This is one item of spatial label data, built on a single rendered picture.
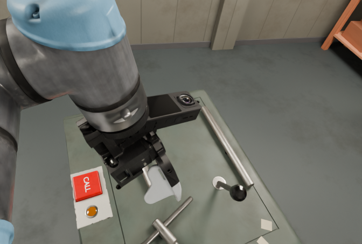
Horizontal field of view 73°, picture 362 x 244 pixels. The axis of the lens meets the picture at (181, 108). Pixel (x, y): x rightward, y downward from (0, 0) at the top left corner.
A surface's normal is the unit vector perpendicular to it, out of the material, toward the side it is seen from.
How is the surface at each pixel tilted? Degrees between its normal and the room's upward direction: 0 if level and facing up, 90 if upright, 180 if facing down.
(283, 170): 0
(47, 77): 79
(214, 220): 0
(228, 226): 0
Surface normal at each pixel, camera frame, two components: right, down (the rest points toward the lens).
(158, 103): 0.31, -0.74
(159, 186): 0.43, 0.20
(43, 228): 0.12, -0.66
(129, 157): -0.10, -0.59
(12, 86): 0.30, 0.56
